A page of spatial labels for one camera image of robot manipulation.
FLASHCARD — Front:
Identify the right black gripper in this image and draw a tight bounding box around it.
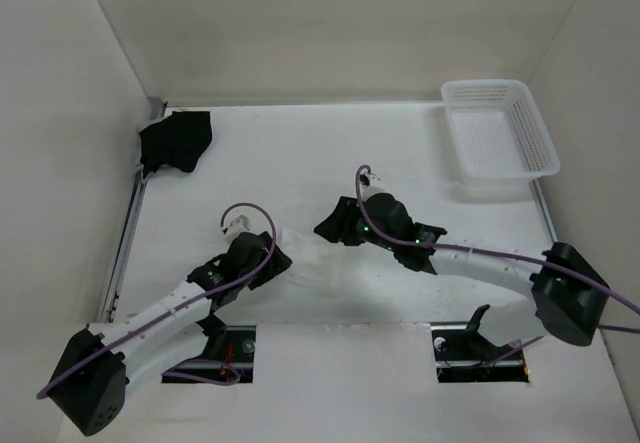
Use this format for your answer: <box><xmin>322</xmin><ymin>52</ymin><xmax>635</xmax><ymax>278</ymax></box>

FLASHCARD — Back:
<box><xmin>314</xmin><ymin>196</ymin><xmax>398</xmax><ymax>252</ymax></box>

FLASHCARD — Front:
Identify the white tank top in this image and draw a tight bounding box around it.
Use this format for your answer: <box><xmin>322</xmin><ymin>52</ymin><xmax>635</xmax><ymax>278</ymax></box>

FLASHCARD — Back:
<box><xmin>278</xmin><ymin>227</ymin><xmax>342</xmax><ymax>296</ymax></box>

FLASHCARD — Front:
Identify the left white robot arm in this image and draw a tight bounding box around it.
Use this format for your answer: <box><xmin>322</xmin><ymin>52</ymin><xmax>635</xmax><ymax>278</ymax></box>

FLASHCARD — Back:
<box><xmin>43</xmin><ymin>231</ymin><xmax>292</xmax><ymax>437</ymax></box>

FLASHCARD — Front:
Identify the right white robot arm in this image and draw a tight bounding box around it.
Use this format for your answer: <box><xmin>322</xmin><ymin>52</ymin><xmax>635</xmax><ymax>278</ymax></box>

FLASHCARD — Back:
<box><xmin>314</xmin><ymin>193</ymin><xmax>608</xmax><ymax>359</ymax></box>

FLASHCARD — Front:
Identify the black folded tank top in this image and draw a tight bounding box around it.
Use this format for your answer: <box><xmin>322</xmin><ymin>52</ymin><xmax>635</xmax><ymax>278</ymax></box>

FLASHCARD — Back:
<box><xmin>138</xmin><ymin>111</ymin><xmax>213</xmax><ymax>179</ymax></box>

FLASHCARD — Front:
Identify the white plastic basket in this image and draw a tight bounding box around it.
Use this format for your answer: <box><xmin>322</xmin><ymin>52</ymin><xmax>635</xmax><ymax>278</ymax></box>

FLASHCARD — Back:
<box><xmin>441</xmin><ymin>79</ymin><xmax>561</xmax><ymax>186</ymax></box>

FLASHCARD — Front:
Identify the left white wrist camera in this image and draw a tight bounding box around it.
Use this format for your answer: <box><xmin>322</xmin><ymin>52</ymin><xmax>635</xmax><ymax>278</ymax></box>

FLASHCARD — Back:
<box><xmin>222</xmin><ymin>215</ymin><xmax>250</xmax><ymax>244</ymax></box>

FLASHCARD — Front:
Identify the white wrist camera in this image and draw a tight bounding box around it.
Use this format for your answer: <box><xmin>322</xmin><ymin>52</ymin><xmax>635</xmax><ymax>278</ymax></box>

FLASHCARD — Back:
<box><xmin>359</xmin><ymin>173</ymin><xmax>386</xmax><ymax>201</ymax></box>
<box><xmin>222</xmin><ymin>215</ymin><xmax>250</xmax><ymax>244</ymax></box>

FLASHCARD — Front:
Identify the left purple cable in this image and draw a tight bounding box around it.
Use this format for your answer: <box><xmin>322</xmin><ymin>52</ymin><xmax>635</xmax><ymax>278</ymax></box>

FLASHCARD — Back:
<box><xmin>37</xmin><ymin>203</ymin><xmax>278</xmax><ymax>399</ymax></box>

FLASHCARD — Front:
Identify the purple cable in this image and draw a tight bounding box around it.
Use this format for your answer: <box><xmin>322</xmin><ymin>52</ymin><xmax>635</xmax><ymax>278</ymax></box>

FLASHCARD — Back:
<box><xmin>353</xmin><ymin>164</ymin><xmax>640</xmax><ymax>369</ymax></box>
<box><xmin>37</xmin><ymin>203</ymin><xmax>278</xmax><ymax>399</ymax></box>

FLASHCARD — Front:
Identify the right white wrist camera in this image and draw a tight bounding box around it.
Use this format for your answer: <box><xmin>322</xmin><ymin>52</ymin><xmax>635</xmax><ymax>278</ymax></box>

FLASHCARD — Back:
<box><xmin>359</xmin><ymin>173</ymin><xmax>386</xmax><ymax>201</ymax></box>

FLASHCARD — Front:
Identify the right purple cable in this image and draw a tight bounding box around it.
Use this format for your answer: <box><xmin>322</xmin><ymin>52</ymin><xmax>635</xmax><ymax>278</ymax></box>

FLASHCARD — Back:
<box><xmin>353</xmin><ymin>164</ymin><xmax>640</xmax><ymax>369</ymax></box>

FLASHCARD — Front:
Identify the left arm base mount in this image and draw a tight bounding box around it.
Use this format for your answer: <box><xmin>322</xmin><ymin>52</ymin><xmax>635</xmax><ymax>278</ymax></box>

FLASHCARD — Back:
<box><xmin>162</xmin><ymin>315</ymin><xmax>257</xmax><ymax>386</ymax></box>

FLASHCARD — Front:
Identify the left metal table rail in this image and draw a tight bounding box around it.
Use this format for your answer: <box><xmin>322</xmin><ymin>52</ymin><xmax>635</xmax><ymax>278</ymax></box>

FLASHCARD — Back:
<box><xmin>96</xmin><ymin>96</ymin><xmax>167</xmax><ymax>323</ymax></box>

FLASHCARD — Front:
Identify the metal table rail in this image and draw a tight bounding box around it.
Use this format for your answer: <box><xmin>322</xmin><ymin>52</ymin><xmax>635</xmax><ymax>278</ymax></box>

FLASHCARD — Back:
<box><xmin>529</xmin><ymin>179</ymin><xmax>570</xmax><ymax>243</ymax></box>
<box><xmin>96</xmin><ymin>96</ymin><xmax>167</xmax><ymax>323</ymax></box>

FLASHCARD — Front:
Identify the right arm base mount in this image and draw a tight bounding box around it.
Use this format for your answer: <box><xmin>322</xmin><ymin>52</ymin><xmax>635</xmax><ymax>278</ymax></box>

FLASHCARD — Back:
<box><xmin>431</xmin><ymin>304</ymin><xmax>529</xmax><ymax>384</ymax></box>

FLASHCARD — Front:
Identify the right metal table rail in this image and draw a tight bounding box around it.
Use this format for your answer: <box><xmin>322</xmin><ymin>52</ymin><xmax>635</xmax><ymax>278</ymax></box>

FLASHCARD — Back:
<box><xmin>529</xmin><ymin>179</ymin><xmax>570</xmax><ymax>243</ymax></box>

